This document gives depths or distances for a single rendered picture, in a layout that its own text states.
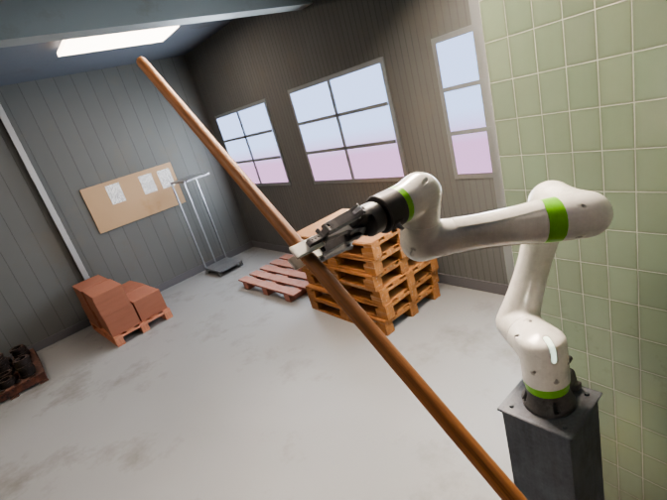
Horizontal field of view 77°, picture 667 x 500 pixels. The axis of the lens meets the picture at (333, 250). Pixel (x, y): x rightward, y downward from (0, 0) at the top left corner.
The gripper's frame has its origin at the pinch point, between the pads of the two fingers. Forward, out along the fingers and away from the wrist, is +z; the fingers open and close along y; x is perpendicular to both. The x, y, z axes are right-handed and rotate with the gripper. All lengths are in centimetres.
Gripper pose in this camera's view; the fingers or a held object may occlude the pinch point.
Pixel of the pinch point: (306, 252)
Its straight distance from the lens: 86.1
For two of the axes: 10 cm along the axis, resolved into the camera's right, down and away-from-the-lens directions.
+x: -6.2, -6.8, 4.0
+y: -1.7, 6.1, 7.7
